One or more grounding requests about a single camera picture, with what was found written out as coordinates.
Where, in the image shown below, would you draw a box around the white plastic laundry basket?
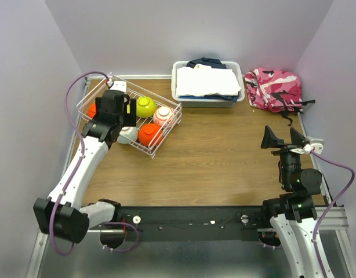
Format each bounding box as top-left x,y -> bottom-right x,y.
171,60 -> 245,108

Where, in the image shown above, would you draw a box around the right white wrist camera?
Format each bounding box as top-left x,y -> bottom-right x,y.
302,137 -> 325,155

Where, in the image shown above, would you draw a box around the white bowl orange pattern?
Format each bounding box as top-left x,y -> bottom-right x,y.
152,106 -> 176,128

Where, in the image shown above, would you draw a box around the lime green bowl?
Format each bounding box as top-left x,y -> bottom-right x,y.
137,96 -> 157,118

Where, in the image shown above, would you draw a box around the pale blue bowl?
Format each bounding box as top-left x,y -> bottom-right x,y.
117,127 -> 138,144

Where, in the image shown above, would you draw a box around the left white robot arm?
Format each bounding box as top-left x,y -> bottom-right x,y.
34,89 -> 136,244

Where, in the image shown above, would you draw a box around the orange bowl front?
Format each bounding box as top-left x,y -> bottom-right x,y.
138,123 -> 164,147

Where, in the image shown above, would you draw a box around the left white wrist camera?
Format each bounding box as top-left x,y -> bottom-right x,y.
106,79 -> 127,93

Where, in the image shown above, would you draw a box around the aluminium table frame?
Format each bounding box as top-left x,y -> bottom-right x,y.
26,74 -> 353,278

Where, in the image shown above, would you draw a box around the white wire dish rack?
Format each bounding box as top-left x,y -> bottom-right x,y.
76,72 -> 183,159

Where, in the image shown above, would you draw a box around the white folded cloth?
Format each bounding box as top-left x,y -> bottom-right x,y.
176,66 -> 242,97

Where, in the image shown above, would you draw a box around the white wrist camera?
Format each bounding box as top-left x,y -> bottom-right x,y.
302,137 -> 325,155
106,79 -> 127,93

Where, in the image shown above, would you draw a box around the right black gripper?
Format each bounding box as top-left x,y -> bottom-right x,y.
260,124 -> 306,188

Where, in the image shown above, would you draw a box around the pink camouflage garment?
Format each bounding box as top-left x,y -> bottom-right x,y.
244,67 -> 315,126

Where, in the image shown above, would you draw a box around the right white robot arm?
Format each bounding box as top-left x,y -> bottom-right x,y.
259,126 -> 333,277

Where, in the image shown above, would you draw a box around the dark blue clothes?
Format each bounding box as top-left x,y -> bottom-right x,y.
186,57 -> 227,70

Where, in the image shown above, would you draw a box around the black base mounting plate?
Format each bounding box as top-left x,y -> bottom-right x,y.
119,206 -> 271,242

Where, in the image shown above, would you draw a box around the orange bowl back left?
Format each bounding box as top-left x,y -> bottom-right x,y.
87,103 -> 97,119

